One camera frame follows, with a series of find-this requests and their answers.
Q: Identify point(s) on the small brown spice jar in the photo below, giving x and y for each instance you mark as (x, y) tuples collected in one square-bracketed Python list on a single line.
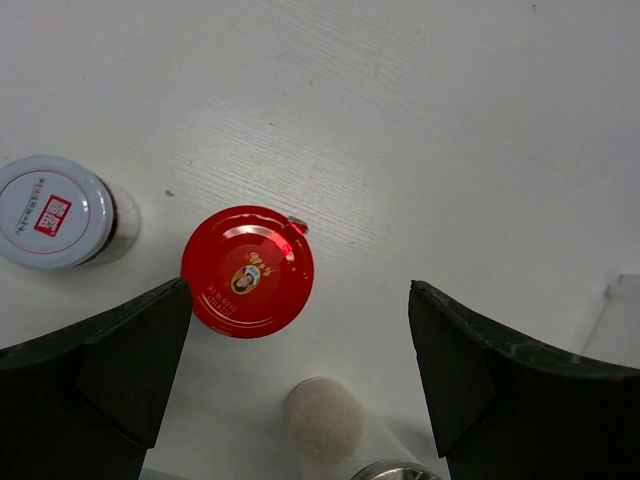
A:
[(57, 214)]

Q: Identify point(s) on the red lid sauce jar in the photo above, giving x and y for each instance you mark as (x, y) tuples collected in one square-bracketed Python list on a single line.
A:
[(250, 271)]

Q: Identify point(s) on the white three-slot organizer tray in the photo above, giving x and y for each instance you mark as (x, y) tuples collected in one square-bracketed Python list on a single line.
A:
[(614, 337)]

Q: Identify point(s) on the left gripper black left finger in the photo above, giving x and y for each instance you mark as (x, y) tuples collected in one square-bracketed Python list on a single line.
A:
[(87, 401)]

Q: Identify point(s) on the white silver cap shaker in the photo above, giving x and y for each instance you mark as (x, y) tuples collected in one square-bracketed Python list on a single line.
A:
[(333, 436)]

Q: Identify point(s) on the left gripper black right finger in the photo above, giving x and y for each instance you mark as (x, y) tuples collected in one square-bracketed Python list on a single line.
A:
[(503, 405)]

